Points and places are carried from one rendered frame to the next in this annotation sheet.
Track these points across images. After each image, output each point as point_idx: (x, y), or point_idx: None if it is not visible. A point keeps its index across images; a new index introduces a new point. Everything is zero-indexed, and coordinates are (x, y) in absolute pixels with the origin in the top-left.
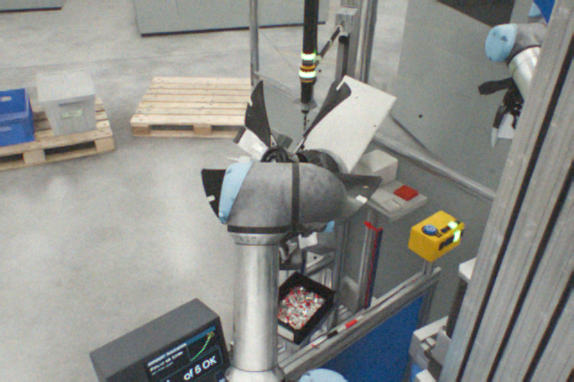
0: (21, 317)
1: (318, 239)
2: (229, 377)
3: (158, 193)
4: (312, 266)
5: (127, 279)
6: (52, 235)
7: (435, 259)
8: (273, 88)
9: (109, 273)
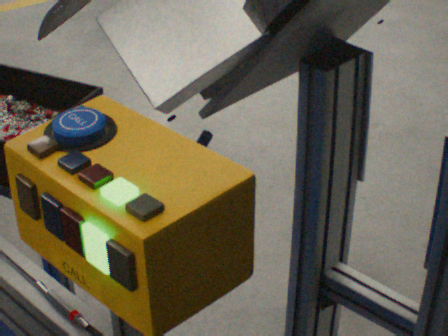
0: (290, 113)
1: (110, 17)
2: None
3: None
4: (368, 290)
5: (420, 191)
6: None
7: (36, 251)
8: None
9: (421, 168)
